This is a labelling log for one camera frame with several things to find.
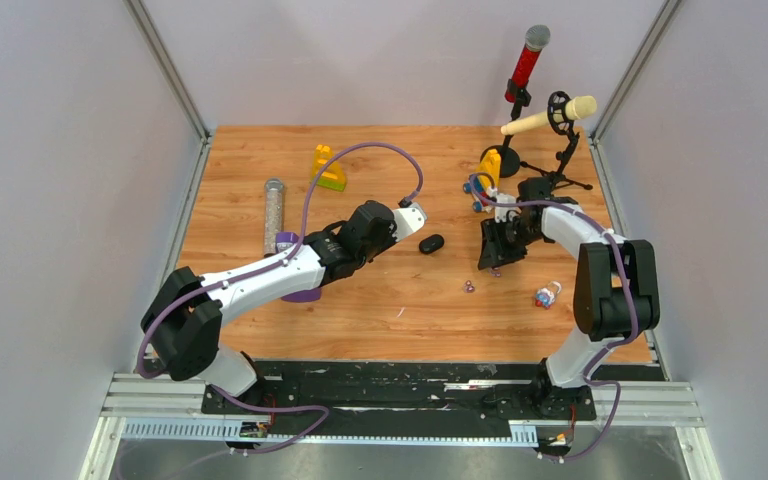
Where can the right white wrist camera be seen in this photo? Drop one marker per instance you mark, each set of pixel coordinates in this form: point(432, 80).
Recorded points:
point(505, 210)

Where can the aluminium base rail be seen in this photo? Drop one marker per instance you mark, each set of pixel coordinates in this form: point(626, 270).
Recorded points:
point(398, 420)

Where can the colourful toy block pile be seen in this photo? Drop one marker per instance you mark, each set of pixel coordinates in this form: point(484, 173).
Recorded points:
point(482, 184)

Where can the cream microphone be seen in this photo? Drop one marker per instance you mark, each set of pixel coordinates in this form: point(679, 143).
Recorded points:
point(577, 108)

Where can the black earbud charging case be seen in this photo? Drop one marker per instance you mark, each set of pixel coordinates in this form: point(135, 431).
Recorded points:
point(431, 244)

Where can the black tripod mic stand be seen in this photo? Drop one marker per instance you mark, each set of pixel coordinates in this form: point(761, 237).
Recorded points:
point(557, 178)

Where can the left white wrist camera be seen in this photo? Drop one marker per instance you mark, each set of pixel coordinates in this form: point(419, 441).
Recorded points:
point(408, 220)

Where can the yellow green toy block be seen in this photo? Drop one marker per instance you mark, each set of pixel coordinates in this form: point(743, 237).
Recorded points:
point(330, 177)

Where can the clear glitter tube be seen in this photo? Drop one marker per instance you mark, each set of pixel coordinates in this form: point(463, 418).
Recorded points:
point(274, 190)

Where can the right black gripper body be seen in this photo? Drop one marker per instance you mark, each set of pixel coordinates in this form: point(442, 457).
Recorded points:
point(518, 237)

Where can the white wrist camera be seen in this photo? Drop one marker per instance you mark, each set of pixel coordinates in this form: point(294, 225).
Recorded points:
point(505, 210)
point(408, 220)

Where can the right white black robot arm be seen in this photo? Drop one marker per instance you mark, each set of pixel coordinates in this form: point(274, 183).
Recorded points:
point(615, 296)

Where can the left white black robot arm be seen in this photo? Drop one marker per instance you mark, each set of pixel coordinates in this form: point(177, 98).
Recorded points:
point(184, 320)

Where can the red microphone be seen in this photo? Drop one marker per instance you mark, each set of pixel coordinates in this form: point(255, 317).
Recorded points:
point(537, 37)

